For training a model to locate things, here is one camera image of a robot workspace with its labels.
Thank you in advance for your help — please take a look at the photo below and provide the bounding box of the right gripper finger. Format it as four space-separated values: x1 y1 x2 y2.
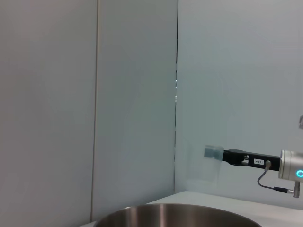
228 149 248 157
222 150 246 166

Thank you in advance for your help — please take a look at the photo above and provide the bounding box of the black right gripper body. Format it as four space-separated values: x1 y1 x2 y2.
243 151 281 172

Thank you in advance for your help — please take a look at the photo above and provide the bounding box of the clear plastic measuring cup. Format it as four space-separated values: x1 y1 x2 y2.
186 141 225 190

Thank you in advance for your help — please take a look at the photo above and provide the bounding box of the stainless steel mixing bowl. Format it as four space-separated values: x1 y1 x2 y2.
93 203 263 227

